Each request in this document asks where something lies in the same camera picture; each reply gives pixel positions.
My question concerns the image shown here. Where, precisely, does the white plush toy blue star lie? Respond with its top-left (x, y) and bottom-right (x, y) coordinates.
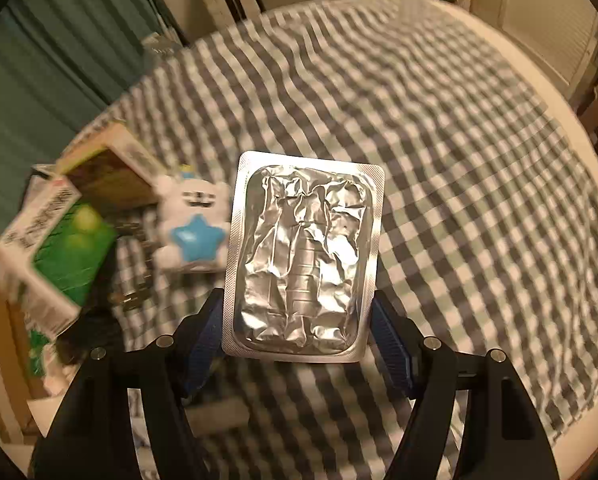
top-left (151, 162), bottom-right (232, 275)

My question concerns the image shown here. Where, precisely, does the grey checkered cloth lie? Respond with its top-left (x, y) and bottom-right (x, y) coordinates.
top-left (26, 0), bottom-right (598, 480)

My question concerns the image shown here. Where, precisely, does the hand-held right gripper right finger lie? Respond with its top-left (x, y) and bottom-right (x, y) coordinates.
top-left (371, 290), bottom-right (562, 480)

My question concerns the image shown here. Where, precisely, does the green and white packet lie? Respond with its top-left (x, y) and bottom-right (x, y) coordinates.
top-left (26, 329), bottom-right (67, 398)

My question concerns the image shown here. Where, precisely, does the dark bead bracelet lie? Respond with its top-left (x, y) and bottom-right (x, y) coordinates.
top-left (108, 209), bottom-right (156, 313)

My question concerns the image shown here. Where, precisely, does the white cabinet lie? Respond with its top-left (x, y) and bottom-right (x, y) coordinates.
top-left (471, 0), bottom-right (598, 106)

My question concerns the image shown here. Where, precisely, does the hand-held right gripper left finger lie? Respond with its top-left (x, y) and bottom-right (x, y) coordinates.
top-left (29, 290), bottom-right (227, 480)

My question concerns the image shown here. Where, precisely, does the brown and yellow medicine box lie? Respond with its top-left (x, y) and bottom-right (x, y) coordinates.
top-left (54, 122), bottom-right (162, 211)

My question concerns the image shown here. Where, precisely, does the silver foil blister pack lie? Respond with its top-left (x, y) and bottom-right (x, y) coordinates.
top-left (221, 151), bottom-right (386, 364)

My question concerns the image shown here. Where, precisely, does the green and white carton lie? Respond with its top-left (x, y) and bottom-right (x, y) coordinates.
top-left (0, 175), bottom-right (117, 341)

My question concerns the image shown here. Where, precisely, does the green curtain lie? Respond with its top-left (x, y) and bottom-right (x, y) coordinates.
top-left (0, 0), bottom-right (182, 246)

